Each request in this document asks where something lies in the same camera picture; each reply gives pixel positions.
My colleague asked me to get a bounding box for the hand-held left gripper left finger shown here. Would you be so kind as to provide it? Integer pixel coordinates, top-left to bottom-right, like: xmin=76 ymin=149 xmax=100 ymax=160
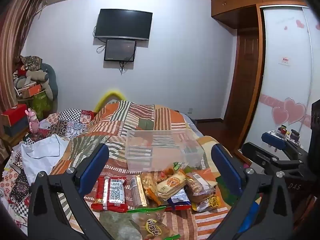
xmin=27 ymin=143 xmax=115 ymax=240

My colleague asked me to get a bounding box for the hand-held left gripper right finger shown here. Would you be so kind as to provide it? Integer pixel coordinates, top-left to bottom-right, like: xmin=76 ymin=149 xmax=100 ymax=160
xmin=211 ymin=144 xmax=294 ymax=240

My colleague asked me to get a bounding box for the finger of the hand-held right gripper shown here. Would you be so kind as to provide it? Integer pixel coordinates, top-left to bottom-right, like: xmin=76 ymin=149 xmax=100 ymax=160
xmin=241 ymin=142 xmax=304 ymax=174
xmin=261 ymin=132 xmax=312 ymax=157

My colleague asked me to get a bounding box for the red snack packet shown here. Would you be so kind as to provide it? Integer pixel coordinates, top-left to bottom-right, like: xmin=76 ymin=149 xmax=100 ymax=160
xmin=90 ymin=175 xmax=128 ymax=213

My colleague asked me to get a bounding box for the clear plastic storage box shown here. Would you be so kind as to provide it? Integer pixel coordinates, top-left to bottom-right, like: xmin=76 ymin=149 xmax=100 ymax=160
xmin=124 ymin=129 xmax=204 ymax=173

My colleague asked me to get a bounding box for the green label orange snack bag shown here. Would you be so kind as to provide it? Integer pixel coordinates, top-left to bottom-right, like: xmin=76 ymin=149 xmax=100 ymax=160
xmin=160 ymin=162 xmax=191 ymax=180

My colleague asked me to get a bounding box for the round cracker packet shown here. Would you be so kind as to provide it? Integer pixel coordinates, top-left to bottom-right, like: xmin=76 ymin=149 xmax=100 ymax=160
xmin=155 ymin=171 xmax=188 ymax=201

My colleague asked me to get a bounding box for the blue white snack packet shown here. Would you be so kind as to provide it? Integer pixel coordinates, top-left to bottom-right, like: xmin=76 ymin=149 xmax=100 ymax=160
xmin=164 ymin=188 xmax=193 ymax=211

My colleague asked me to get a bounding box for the gold white snack packet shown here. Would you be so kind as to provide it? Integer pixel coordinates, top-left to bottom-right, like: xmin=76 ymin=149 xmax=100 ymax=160
xmin=191 ymin=194 xmax=219 ymax=213

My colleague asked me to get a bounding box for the brown biscuit sleeve packet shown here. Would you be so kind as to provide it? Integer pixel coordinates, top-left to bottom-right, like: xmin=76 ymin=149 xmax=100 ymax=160
xmin=128 ymin=175 xmax=149 ymax=209

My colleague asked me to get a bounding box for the checkered patchwork quilt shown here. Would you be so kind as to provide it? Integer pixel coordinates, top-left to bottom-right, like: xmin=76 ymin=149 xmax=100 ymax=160
xmin=0 ymin=108 xmax=97 ymax=230

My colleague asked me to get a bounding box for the blue green plastic object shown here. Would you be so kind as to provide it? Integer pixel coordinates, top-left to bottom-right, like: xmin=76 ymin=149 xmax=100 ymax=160
xmin=237 ymin=197 xmax=261 ymax=233

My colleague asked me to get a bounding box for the white cloth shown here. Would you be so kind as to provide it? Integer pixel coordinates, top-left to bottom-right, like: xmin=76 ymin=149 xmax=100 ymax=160
xmin=21 ymin=133 xmax=70 ymax=183

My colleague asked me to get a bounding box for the clear bag of nuts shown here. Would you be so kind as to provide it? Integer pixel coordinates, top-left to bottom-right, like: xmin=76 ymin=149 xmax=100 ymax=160
xmin=140 ymin=173 xmax=163 ymax=207

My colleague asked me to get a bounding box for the white sliding wardrobe door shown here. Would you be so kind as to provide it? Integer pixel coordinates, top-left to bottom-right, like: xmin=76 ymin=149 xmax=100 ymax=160
xmin=244 ymin=4 xmax=320 ymax=161

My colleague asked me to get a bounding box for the pale grey bedsheet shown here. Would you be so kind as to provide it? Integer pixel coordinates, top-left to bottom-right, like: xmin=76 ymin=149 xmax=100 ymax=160
xmin=179 ymin=112 xmax=198 ymax=130

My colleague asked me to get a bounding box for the yellow hoop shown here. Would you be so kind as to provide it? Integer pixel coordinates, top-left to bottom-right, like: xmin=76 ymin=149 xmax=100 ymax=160
xmin=93 ymin=89 xmax=127 ymax=113

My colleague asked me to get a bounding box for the orange striped patchwork blanket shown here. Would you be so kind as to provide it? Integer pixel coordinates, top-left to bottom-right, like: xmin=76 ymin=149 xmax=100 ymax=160
xmin=50 ymin=100 xmax=241 ymax=240

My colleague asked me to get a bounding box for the pink plush toy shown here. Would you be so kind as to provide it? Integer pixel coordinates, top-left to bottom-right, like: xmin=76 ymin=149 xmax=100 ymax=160
xmin=24 ymin=108 xmax=41 ymax=134

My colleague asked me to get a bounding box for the green patterned box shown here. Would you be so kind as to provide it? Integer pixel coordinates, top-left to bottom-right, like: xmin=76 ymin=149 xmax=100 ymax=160
xmin=31 ymin=90 xmax=55 ymax=117

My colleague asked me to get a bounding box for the green edged clear snack bag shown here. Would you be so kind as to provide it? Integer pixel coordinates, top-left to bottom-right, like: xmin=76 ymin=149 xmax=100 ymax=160
xmin=98 ymin=206 xmax=181 ymax=240

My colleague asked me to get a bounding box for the wooden nightstand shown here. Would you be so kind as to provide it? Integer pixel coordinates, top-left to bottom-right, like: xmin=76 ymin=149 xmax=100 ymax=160
xmin=0 ymin=127 xmax=31 ymax=153

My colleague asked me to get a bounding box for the grey box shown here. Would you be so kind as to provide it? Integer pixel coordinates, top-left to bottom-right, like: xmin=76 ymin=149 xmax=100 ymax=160
xmin=3 ymin=117 xmax=31 ymax=137

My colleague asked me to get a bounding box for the red box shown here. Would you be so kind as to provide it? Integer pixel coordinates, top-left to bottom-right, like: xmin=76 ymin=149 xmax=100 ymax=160
xmin=1 ymin=104 xmax=29 ymax=127

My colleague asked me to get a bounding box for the grey plush toy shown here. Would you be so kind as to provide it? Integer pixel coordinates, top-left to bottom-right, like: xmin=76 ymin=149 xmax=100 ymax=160
xmin=14 ymin=63 xmax=59 ymax=101

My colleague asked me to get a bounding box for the orange shoebox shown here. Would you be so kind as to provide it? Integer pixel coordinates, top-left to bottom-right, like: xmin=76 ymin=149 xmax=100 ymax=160
xmin=21 ymin=83 xmax=42 ymax=98

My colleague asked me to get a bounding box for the small black monitor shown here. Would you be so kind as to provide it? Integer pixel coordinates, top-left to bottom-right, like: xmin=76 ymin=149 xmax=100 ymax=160
xmin=104 ymin=39 xmax=137 ymax=62

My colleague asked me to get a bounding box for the patterned dark cloth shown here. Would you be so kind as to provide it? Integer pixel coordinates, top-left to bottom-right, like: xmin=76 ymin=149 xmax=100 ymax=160
xmin=21 ymin=55 xmax=43 ymax=71

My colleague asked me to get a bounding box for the striped brown curtain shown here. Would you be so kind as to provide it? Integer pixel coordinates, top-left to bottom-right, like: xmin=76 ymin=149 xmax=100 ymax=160
xmin=0 ymin=0 xmax=48 ymax=151

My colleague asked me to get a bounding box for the wooden wardrobe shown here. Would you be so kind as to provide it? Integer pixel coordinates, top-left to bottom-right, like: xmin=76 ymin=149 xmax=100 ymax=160
xmin=210 ymin=0 xmax=310 ymax=155

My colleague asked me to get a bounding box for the black monitor cable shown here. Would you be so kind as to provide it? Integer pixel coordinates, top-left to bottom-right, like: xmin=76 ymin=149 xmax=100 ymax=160
xmin=119 ymin=60 xmax=133 ymax=75

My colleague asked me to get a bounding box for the black wall television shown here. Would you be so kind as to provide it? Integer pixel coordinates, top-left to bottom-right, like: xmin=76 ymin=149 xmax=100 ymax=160
xmin=93 ymin=8 xmax=153 ymax=41

